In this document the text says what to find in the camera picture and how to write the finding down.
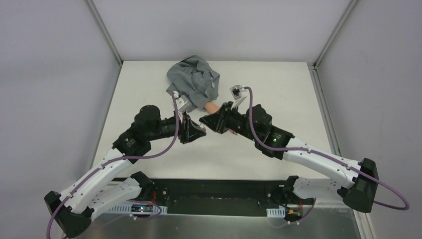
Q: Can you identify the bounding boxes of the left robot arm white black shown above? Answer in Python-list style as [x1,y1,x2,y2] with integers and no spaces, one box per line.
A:
[44,105,207,239]

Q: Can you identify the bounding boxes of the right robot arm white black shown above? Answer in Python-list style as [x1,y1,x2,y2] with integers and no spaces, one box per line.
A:
[200,102,379,213]

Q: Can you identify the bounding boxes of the mannequin hand with painted nails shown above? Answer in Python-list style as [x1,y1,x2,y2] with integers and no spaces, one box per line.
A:
[204,101,220,115]

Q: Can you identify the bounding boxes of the grey shirt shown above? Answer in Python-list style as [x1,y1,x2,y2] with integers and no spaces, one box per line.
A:
[166,55,220,113]

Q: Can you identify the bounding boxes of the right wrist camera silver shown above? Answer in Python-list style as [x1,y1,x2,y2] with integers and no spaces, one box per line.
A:
[229,85,248,109]

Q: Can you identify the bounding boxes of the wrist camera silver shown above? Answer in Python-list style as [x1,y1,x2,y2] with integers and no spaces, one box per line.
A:
[229,85,248,109]
[173,91,191,114]

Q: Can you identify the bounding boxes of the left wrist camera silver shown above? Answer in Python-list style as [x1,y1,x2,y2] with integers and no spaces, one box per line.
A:
[173,91,191,114]

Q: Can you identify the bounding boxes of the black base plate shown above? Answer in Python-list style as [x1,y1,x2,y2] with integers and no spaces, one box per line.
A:
[135,178,313,217]

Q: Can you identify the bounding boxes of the left aluminium frame post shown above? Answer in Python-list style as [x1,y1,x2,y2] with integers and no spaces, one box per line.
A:
[84,0,123,67]

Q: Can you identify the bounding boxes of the aluminium frame post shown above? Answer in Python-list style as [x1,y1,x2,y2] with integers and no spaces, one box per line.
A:
[313,0,360,70]
[84,0,123,67]

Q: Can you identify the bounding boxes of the right aluminium frame post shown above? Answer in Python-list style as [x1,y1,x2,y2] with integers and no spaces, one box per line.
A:
[313,0,360,70]

